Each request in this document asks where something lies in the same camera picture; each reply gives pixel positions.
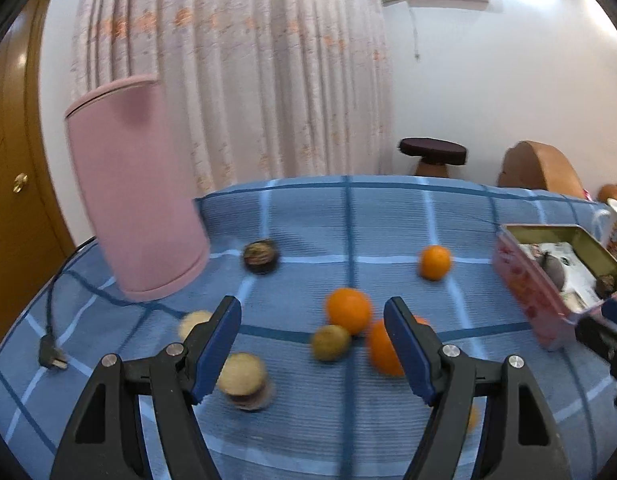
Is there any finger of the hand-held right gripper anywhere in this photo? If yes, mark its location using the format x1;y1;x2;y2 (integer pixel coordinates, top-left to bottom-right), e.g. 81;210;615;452
575;285;617;411

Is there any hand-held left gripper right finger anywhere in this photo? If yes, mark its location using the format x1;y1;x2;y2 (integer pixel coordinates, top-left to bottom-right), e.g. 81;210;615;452
383;296;574;480

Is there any tan round fruit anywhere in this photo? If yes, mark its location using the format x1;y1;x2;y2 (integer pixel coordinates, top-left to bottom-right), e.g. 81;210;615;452
178;310;214;341
216;352;274;411

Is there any pink tin box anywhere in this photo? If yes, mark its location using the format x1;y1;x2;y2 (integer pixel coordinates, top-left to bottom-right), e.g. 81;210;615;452
491;223;617;352

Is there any pink cylindrical appliance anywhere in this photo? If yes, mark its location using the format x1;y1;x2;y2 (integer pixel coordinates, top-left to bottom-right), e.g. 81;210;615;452
64;74;210;303

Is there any printed paper leaflet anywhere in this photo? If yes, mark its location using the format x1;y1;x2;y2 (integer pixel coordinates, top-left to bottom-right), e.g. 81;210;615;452
519;242;609;311

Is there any medium orange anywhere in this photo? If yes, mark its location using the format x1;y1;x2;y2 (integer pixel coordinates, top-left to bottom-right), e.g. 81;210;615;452
326;287;373;336

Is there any black power cable with plug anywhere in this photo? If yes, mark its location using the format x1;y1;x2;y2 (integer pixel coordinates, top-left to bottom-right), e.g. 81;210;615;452
38;237;96;372

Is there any pink floral curtain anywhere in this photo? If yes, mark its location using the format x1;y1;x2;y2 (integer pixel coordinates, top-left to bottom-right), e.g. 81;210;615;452
71;0;394;196

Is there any large orange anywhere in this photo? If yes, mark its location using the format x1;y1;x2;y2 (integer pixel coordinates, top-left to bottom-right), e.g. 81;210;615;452
366;315;432;378

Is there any wooden door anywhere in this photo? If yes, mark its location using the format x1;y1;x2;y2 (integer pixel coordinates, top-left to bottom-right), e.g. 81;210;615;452
0;0;89;361

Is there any yellow-green round fruit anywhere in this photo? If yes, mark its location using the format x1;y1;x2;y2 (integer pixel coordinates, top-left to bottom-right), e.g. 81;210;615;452
311;325;353;362

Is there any dark round fruit with stem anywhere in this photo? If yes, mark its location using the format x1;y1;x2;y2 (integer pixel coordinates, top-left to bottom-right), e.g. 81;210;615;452
539;252;569;291

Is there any blue plaid blanket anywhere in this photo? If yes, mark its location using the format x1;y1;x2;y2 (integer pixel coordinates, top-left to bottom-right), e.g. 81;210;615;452
0;175;617;480

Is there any small orange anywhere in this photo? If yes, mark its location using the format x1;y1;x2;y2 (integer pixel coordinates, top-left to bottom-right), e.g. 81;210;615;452
419;245;453;281

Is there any round dark stool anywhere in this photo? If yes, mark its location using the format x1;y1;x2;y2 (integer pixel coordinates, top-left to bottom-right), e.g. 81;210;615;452
397;137;468;177

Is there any air conditioner cord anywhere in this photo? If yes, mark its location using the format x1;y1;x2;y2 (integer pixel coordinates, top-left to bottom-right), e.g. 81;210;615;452
411;0;422;61

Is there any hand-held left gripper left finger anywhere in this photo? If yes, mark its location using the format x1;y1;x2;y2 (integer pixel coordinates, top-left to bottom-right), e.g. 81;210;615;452
49;295;242;480

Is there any dark brown mangosteen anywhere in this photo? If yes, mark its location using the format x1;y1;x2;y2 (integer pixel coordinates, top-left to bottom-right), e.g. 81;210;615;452
242;240;280;276

